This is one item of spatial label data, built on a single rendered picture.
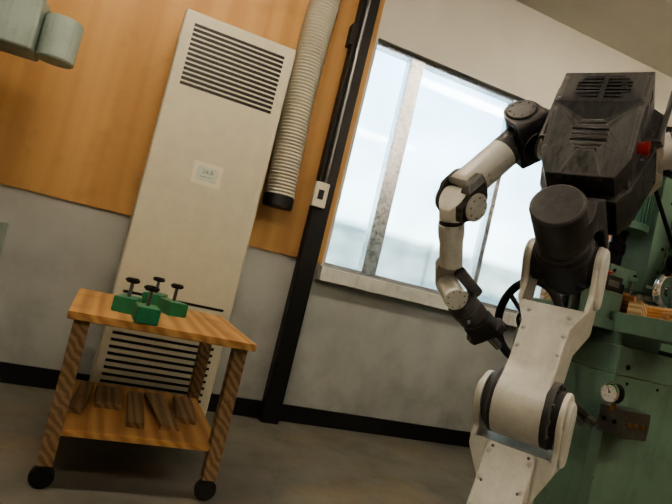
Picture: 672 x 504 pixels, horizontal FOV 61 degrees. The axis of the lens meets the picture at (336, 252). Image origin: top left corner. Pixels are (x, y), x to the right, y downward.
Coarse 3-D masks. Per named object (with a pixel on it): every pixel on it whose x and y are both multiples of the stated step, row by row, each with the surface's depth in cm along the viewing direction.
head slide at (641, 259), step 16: (656, 208) 200; (656, 224) 199; (640, 240) 202; (656, 240) 199; (624, 256) 207; (640, 256) 201; (656, 256) 200; (640, 272) 200; (656, 272) 200; (640, 288) 198
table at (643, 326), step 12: (540, 300) 204; (612, 312) 177; (600, 324) 173; (612, 324) 175; (624, 324) 173; (636, 324) 169; (648, 324) 166; (660, 324) 163; (648, 336) 165; (660, 336) 162
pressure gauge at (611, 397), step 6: (606, 384) 166; (612, 384) 165; (618, 384) 165; (600, 390) 167; (606, 390) 166; (612, 390) 164; (618, 390) 162; (606, 396) 166; (612, 396) 164; (618, 396) 162; (624, 396) 163; (612, 402) 163; (618, 402) 164; (612, 408) 165
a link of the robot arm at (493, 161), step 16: (496, 144) 153; (480, 160) 151; (496, 160) 151; (512, 160) 153; (448, 176) 154; (464, 176) 149; (480, 176) 148; (496, 176) 152; (464, 192) 147; (480, 192) 148; (480, 208) 149
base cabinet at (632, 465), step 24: (576, 384) 183; (600, 384) 175; (624, 384) 174; (648, 384) 179; (648, 408) 179; (576, 432) 178; (600, 432) 171; (648, 432) 180; (576, 456) 176; (600, 456) 171; (624, 456) 176; (648, 456) 181; (552, 480) 182; (576, 480) 174; (600, 480) 171; (624, 480) 176; (648, 480) 181
